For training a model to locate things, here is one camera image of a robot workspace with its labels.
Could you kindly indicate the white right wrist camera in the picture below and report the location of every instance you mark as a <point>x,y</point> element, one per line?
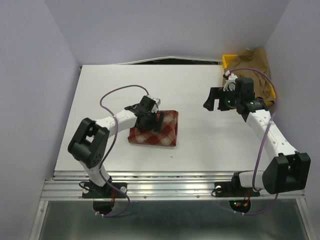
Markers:
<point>230,81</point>

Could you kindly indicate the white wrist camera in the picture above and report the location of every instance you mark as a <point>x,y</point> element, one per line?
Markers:
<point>155,106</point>
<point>230,81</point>

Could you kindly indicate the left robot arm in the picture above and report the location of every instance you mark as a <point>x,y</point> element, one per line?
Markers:
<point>89,142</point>

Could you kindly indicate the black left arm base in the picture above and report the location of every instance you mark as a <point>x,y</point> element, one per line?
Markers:
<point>92,191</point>

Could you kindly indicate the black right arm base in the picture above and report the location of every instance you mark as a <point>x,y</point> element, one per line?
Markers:
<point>230,190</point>

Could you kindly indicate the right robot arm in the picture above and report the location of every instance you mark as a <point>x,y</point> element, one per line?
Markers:
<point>288,168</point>

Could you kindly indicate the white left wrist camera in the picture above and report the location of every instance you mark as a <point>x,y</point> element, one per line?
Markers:
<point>155,106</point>

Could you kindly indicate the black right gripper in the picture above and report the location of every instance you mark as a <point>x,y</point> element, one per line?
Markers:
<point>217,93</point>

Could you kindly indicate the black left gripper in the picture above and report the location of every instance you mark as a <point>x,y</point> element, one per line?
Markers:
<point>155,126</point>

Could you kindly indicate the tan skirt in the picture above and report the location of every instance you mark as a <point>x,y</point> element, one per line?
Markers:
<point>255,70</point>

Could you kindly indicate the aluminium rail frame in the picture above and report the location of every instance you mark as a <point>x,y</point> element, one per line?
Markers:
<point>171,189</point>

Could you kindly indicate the red plaid skirt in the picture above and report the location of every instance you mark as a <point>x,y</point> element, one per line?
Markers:
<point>166,136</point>

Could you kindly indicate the yellow plastic bin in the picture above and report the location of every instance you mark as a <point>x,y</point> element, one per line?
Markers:
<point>250,75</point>

